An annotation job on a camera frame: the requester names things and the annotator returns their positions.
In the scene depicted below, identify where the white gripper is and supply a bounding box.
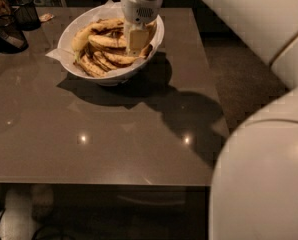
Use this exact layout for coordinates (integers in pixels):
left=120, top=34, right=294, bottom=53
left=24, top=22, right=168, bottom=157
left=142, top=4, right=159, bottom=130
left=120, top=0, right=163, bottom=55

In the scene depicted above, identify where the curved front yellow banana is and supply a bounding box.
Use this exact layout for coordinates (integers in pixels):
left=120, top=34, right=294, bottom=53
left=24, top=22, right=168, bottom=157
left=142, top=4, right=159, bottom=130
left=88, top=35, right=127, bottom=49

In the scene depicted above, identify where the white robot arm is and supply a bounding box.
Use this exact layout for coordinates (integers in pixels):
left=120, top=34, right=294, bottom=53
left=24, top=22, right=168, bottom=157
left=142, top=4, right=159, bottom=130
left=202, top=0, right=298, bottom=240

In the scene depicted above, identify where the small right banana piece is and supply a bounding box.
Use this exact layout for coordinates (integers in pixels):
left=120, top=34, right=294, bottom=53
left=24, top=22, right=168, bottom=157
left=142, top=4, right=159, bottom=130
left=139, top=44, right=153, bottom=59

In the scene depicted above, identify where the white ceramic bowl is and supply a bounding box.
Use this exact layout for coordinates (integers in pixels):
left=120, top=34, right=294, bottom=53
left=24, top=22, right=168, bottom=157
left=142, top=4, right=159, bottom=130
left=57, top=1, right=166, bottom=87

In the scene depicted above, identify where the top long yellow banana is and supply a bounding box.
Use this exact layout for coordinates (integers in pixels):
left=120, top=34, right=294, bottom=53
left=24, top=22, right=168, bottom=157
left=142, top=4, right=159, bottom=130
left=71, top=18, right=124, bottom=52

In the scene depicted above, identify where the lower left yellow banana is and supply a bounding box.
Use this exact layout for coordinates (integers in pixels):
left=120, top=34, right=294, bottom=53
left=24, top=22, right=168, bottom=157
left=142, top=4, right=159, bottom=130
left=75, top=55, right=106, bottom=78

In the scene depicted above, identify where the white paper liner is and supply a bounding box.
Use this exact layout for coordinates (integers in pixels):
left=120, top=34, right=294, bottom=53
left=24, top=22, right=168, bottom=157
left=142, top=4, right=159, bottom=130
left=45, top=0, right=163, bottom=79

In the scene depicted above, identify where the small wrapped packet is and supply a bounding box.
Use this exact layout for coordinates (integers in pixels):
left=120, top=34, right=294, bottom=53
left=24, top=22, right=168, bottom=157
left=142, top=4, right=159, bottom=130
left=39, top=13, right=54, bottom=23

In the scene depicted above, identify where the black mesh pen cup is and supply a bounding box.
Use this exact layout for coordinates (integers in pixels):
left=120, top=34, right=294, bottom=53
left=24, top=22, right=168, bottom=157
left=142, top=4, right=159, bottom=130
left=10, top=0, right=41, bottom=31

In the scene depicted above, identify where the black mesh desk tray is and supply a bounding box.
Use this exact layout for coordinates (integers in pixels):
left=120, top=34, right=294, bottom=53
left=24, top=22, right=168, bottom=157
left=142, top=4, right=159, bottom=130
left=0, top=15, right=28, bottom=53

